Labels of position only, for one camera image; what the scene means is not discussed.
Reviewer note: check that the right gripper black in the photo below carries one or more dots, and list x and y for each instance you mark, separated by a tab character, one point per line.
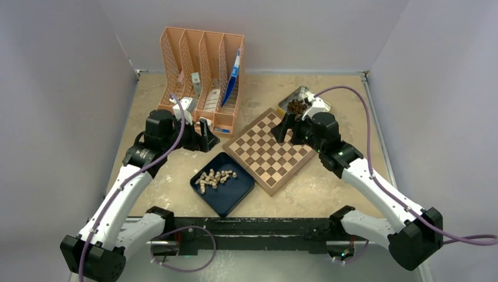
292	121

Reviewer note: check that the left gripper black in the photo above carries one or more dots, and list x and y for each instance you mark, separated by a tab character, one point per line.
203	143

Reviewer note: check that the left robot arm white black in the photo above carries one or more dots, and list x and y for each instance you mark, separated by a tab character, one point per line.
100	250

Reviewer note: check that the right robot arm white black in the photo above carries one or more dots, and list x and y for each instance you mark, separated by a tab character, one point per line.
403	231

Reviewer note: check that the pile of dark chess pieces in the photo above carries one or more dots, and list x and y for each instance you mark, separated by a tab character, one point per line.
297	106

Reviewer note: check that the wooden chess board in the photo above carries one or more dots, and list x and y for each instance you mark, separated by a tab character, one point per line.
270	163

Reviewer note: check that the pile of light chess pieces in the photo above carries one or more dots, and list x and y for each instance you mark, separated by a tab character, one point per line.
212	178

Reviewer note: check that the white labelled tube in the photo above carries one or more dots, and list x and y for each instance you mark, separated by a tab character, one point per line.
212	100

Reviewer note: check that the yellow metal tin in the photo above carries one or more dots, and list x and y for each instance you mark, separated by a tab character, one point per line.
300	93

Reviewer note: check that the dark blue tray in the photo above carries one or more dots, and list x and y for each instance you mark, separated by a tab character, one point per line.
228	194

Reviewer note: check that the green white small box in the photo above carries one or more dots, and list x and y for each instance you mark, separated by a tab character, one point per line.
196	81

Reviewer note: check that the blue folder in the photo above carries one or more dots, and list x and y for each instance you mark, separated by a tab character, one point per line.
232	78

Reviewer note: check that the pink plastic desk organizer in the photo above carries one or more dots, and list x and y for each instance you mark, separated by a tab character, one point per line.
212	55

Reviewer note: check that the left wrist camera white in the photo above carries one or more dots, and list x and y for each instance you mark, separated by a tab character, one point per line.
188	105

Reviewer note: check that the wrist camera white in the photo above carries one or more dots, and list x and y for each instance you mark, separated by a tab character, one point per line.
316	105
188	105

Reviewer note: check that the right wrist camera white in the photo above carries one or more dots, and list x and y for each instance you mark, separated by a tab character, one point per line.
316	105

